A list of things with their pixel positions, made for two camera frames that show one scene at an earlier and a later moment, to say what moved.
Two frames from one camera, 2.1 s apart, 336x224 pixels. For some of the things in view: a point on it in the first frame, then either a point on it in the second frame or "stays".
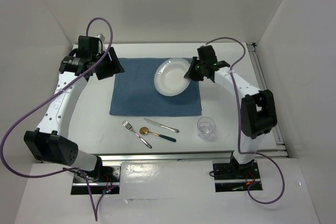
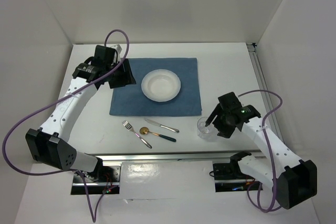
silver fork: x=129 y=127 stays
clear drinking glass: x=206 y=128 stays
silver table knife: x=174 y=130 stays
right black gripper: x=191 y=74 -> x=224 y=131
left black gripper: x=110 y=70 -> x=126 y=77
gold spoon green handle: x=145 y=130 stays
